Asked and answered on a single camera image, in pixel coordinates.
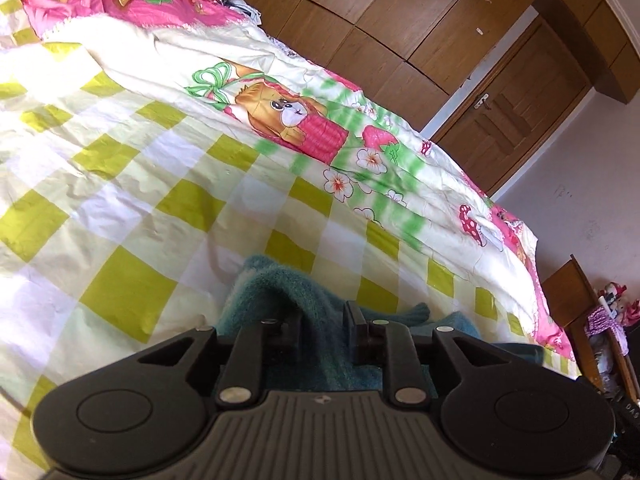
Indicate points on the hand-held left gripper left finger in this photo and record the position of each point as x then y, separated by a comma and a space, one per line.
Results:
292, 335

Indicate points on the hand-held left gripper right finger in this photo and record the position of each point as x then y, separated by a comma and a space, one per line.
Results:
356, 335

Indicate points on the teal towel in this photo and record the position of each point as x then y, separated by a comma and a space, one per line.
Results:
280, 285

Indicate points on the purple patterned cloth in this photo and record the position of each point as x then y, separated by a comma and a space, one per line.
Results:
602, 320

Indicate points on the pink plush toy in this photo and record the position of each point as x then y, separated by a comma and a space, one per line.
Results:
631, 310

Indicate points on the small plush toy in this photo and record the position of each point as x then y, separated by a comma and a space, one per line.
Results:
612, 292

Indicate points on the wooden bedside cabinet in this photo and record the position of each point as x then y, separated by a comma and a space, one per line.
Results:
570, 290

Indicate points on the printed checkered blanket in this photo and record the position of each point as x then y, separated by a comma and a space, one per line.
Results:
150, 160

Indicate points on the wooden door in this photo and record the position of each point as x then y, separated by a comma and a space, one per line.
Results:
515, 110

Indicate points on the wooden wardrobe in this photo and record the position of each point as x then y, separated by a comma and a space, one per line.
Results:
390, 15

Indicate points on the white cloth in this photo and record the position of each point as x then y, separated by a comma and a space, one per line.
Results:
247, 7

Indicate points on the wooden overhead cabinet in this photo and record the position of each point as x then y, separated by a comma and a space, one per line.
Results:
595, 25

